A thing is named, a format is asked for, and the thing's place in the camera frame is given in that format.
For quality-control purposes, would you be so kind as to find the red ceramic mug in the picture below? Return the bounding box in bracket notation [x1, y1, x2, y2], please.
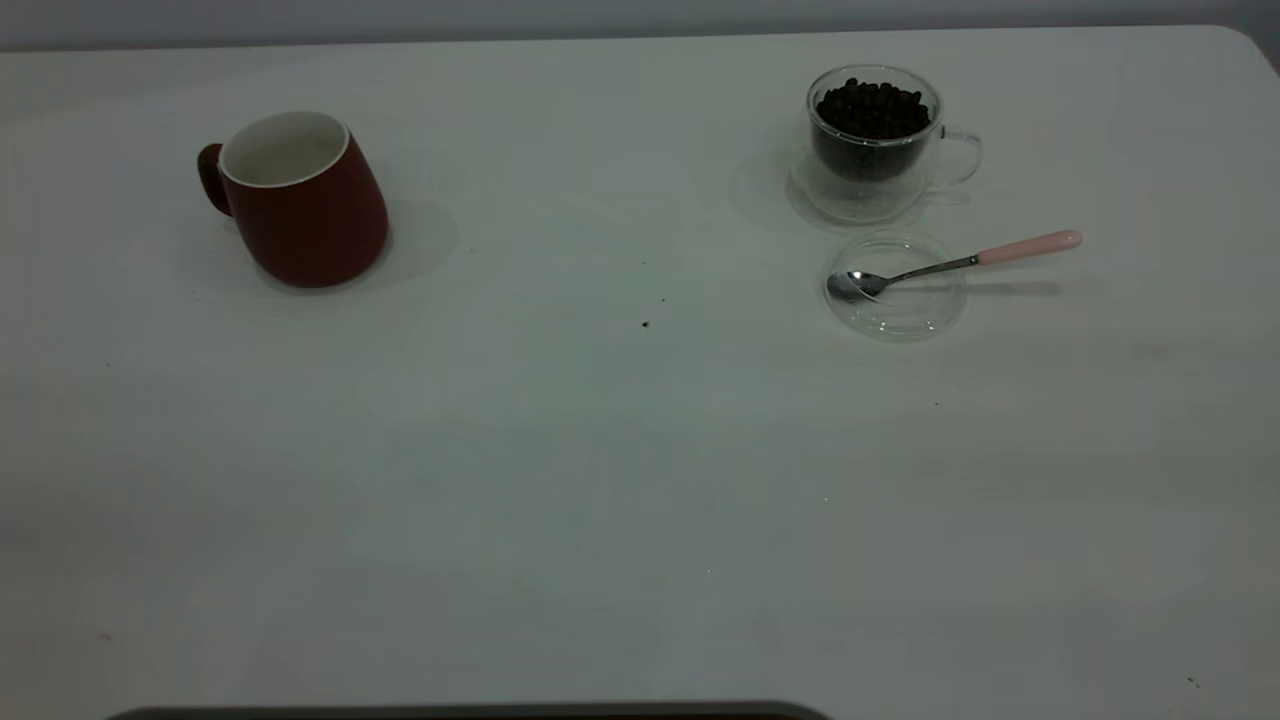
[197, 110, 391, 290]

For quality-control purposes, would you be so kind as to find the metal spoon with pink handle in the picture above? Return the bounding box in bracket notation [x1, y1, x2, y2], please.
[826, 230, 1084, 304]

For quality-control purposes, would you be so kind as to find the clear round glass lid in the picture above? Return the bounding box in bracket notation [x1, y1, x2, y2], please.
[824, 230, 969, 342]

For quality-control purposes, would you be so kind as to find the dark coffee beans pile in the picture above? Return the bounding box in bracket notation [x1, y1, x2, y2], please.
[815, 77, 933, 183]

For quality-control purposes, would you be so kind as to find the clear glass saucer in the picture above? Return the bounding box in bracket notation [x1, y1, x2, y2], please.
[790, 150, 933, 224]

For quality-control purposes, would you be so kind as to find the clear glass cup with handle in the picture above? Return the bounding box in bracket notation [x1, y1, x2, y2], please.
[806, 64, 983, 206]

